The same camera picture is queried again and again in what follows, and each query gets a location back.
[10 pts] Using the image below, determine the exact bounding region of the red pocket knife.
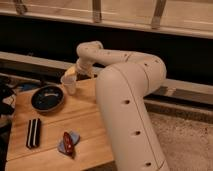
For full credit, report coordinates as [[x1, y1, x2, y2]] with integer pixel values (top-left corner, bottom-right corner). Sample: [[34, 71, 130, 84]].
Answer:
[[63, 132, 74, 154]]

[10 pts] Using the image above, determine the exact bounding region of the black white striped case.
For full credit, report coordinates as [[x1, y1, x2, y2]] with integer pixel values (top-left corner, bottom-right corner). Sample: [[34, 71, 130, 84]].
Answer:
[[26, 118, 41, 149]]

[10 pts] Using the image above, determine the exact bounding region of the dark ceramic bowl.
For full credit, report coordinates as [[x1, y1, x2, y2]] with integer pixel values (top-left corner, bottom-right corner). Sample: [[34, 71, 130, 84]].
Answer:
[[31, 86, 64, 112]]

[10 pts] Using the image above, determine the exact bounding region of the wooden folding table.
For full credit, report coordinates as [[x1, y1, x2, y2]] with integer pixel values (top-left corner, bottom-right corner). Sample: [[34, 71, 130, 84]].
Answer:
[[6, 80, 113, 171]]

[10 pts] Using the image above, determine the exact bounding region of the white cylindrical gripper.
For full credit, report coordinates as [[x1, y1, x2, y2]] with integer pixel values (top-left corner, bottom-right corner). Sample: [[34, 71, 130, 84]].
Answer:
[[64, 58, 97, 79]]

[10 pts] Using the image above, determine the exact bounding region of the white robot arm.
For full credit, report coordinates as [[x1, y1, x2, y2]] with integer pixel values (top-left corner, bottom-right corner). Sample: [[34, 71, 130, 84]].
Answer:
[[76, 41, 170, 171]]

